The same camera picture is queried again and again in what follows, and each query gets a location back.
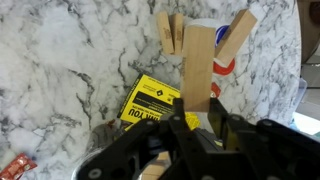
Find yellow and black packet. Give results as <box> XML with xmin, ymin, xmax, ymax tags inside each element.
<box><xmin>116</xmin><ymin>73</ymin><xmax>202</xmax><ymax>132</ymax></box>

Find crumpled foil wrapper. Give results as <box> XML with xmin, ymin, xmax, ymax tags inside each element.
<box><xmin>87</xmin><ymin>119</ymin><xmax>118</xmax><ymax>152</ymax></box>

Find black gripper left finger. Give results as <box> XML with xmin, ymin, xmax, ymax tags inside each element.
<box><xmin>78</xmin><ymin>98</ymin><xmax>214</xmax><ymax>180</ymax></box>

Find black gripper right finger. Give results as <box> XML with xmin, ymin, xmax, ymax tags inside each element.
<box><xmin>209</xmin><ymin>98</ymin><xmax>320</xmax><ymax>180</ymax></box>

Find red ketchup packet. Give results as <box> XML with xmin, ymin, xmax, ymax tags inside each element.
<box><xmin>0</xmin><ymin>152</ymin><xmax>38</xmax><ymax>180</ymax></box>

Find clear plastic storage bin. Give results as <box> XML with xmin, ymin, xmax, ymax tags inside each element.
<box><xmin>289</xmin><ymin>76</ymin><xmax>320</xmax><ymax>136</ymax></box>

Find light wooden block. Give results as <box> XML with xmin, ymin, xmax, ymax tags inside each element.
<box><xmin>170</xmin><ymin>12</ymin><xmax>185</xmax><ymax>56</ymax></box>
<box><xmin>156</xmin><ymin>10</ymin><xmax>175</xmax><ymax>55</ymax></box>
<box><xmin>214</xmin><ymin>8</ymin><xmax>258</xmax><ymax>69</ymax></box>
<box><xmin>179</xmin><ymin>25</ymin><xmax>217</xmax><ymax>113</ymax></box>
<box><xmin>141</xmin><ymin>151</ymin><xmax>172</xmax><ymax>180</ymax></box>

